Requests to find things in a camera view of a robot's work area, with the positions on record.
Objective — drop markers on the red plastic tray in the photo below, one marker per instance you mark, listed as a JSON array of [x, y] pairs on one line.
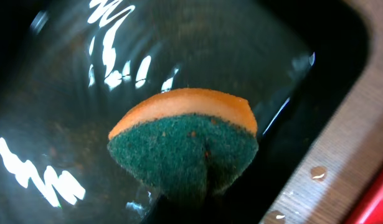
[[369, 210]]

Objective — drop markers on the green and orange sponge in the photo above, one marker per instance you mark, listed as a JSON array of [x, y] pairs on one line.
[[189, 143]]

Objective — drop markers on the black water tray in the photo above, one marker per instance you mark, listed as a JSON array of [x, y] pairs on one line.
[[69, 70]]

